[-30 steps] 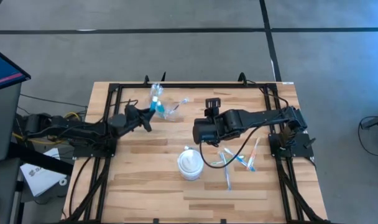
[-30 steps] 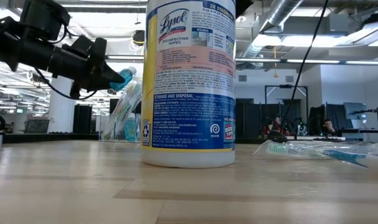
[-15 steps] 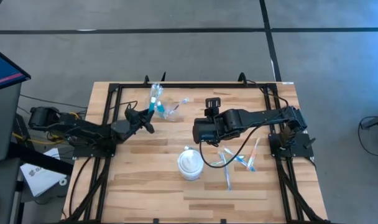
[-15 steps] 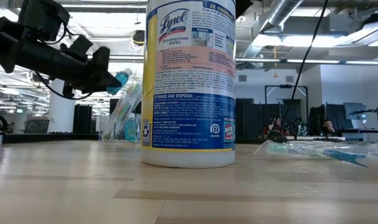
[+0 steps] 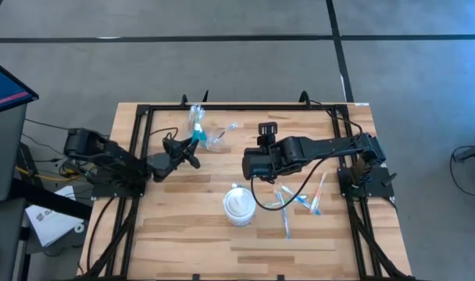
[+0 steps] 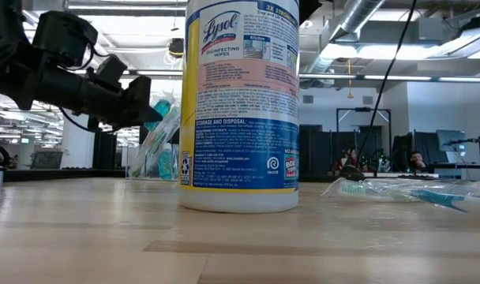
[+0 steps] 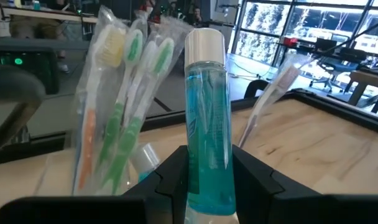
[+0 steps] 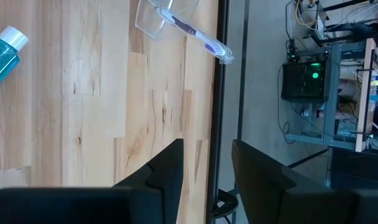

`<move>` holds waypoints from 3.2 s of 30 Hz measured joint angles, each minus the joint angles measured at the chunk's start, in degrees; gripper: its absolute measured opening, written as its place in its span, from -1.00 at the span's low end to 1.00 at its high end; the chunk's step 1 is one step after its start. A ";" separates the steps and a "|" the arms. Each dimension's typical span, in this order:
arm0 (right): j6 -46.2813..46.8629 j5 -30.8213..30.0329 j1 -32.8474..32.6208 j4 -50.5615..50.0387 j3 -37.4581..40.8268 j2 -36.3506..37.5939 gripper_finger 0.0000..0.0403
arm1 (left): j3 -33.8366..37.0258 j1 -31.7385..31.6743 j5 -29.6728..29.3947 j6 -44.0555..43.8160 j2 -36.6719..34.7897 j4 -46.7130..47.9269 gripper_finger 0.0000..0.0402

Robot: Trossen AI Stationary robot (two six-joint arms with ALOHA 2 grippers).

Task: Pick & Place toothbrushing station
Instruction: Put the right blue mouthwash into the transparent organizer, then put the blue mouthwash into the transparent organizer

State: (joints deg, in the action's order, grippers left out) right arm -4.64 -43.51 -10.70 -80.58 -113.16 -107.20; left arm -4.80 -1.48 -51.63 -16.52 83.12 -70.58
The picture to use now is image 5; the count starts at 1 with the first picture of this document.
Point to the grey cabinet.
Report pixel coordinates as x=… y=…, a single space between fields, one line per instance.
x=3 y=156

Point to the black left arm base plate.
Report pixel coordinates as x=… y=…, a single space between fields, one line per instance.
x=104 y=191

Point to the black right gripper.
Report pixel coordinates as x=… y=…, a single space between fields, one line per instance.
x=259 y=162

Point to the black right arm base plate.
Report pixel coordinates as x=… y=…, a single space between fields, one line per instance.
x=382 y=191

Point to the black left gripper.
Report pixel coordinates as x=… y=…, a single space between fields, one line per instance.
x=177 y=150

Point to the black arched table clamp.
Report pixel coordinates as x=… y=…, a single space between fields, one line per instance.
x=304 y=95

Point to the blue screen monitor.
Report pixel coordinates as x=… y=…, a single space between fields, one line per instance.
x=3 y=89

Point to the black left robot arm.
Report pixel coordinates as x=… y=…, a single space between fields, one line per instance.
x=116 y=156

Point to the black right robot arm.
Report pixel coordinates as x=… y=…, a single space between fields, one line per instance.
x=319 y=146

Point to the black stand bar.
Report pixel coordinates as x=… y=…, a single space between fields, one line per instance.
x=54 y=201

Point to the white paper booklet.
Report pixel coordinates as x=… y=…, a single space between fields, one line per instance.
x=50 y=226

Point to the clear plastic bag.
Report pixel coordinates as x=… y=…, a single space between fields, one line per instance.
x=218 y=147

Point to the white tape roll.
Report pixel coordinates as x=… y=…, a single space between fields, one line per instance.
x=75 y=228

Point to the white disinfecting wipes canister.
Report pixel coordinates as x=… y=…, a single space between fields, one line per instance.
x=239 y=205

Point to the teal mouthwash bottle white cap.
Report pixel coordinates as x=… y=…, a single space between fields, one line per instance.
x=199 y=136
x=236 y=185

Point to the black aluminium table frame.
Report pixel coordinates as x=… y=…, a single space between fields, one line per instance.
x=241 y=107

